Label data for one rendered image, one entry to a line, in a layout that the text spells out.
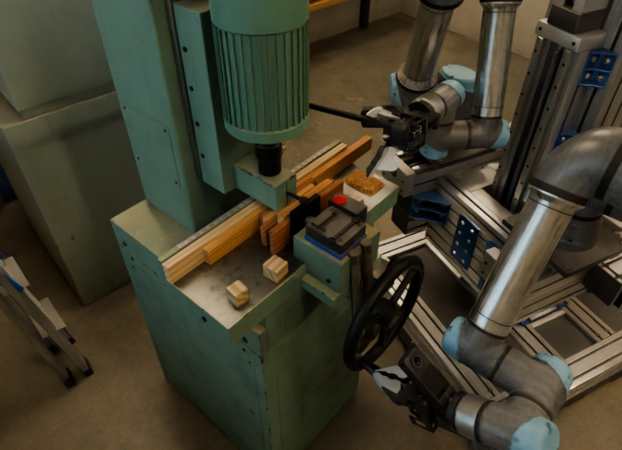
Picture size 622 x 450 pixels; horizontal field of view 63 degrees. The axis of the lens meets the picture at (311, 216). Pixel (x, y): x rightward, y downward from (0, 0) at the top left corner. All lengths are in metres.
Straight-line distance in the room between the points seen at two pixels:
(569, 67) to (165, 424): 1.66
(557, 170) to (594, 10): 0.59
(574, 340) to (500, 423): 1.15
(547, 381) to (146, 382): 1.48
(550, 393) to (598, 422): 1.19
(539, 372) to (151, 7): 0.95
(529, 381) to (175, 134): 0.85
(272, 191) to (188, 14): 0.39
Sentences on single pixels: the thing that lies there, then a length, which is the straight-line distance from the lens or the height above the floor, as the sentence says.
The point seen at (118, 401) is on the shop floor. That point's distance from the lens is 2.06.
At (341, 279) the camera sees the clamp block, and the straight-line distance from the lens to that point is 1.06.
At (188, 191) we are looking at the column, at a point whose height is 0.95.
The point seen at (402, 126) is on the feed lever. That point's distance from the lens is 1.02.
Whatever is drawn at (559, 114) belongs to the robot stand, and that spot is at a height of 1.05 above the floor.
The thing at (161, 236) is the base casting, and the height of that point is 0.80.
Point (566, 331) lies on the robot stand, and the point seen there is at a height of 0.21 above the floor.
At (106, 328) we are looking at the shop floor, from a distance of 2.27.
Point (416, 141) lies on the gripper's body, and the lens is 1.14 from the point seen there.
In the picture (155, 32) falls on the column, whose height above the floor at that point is 1.33.
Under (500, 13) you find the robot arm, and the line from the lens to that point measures 1.32.
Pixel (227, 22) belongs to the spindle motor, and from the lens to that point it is 0.91.
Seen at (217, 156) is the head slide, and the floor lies 1.07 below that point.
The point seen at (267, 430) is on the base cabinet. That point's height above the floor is 0.36.
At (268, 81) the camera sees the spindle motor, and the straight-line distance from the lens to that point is 0.94.
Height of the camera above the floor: 1.71
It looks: 41 degrees down
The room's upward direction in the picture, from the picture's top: straight up
